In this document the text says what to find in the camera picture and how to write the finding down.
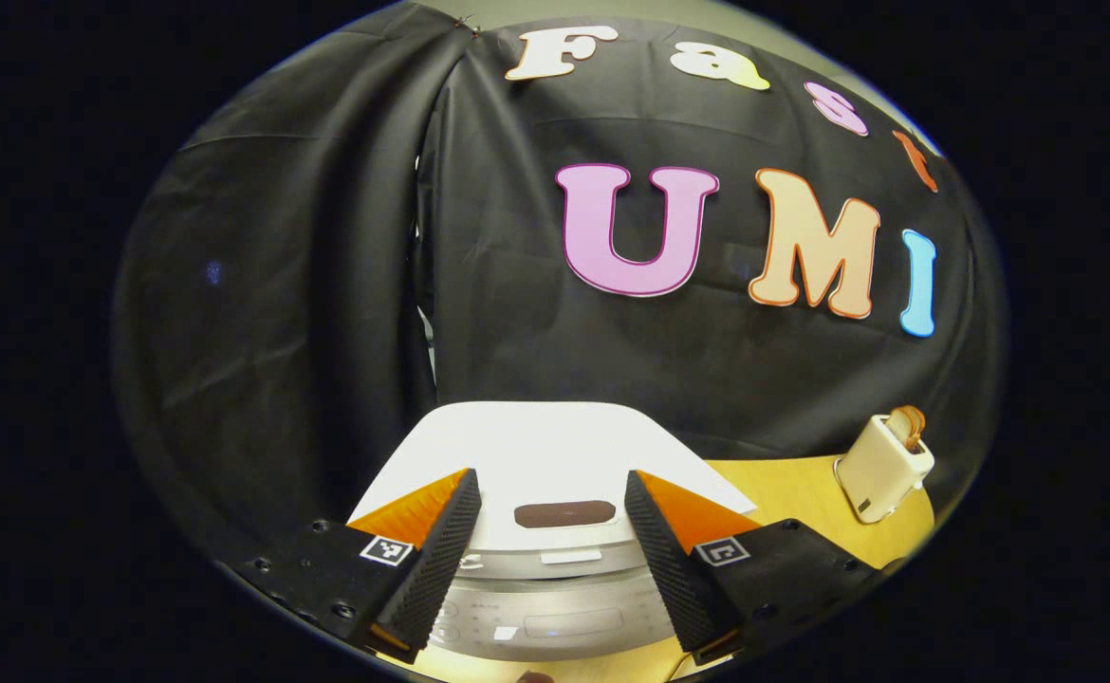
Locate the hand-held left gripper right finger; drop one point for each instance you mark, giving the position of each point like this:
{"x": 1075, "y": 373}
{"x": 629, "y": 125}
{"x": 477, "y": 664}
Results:
{"x": 674, "y": 574}

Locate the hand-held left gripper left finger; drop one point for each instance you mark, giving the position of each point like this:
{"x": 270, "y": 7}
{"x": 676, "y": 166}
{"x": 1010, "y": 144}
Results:
{"x": 436, "y": 569}

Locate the white rice cooker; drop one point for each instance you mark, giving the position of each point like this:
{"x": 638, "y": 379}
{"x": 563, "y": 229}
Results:
{"x": 536, "y": 446}

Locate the white toaster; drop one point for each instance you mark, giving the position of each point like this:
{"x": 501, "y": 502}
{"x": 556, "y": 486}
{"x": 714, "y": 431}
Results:
{"x": 878, "y": 470}

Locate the brown bread slice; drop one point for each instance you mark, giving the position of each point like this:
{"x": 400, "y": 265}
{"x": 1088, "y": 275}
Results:
{"x": 911, "y": 422}

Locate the black backdrop cloth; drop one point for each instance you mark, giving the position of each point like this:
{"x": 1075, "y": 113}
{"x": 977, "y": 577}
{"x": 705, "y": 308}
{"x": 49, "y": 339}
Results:
{"x": 280, "y": 285}

